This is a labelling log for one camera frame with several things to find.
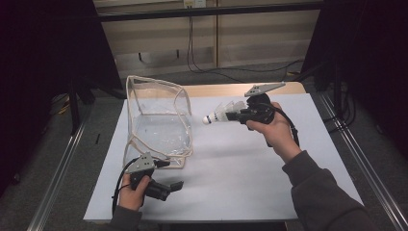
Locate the black horizontal bar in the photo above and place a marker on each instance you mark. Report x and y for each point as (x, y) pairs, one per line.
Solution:
(208, 12)

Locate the person's right hand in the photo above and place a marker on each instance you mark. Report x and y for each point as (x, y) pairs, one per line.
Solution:
(279, 134)

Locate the dark curtain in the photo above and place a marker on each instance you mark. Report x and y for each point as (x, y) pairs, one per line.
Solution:
(378, 64)
(38, 80)

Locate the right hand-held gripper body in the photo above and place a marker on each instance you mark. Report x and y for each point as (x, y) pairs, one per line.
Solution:
(260, 112)

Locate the white table cover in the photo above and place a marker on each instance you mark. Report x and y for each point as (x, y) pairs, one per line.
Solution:
(224, 192)

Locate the person's left hand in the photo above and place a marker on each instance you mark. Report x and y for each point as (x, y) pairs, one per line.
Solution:
(133, 199)

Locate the black metal stand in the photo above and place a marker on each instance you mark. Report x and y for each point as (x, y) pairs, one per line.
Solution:
(74, 109)

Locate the black wall bracket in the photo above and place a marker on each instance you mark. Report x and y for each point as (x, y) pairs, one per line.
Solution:
(140, 56)

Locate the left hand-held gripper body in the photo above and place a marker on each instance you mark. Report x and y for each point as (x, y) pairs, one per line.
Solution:
(142, 163)

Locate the small black floor piece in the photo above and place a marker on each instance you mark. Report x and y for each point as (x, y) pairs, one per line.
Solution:
(97, 138)

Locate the white wall socket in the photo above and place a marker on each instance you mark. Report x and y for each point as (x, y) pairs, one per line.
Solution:
(194, 3)

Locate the clear plastic bag beige trim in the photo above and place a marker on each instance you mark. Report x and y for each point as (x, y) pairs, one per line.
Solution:
(160, 134)

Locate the metal floor rail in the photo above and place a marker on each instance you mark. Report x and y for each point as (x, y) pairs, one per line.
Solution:
(359, 157)
(57, 179)

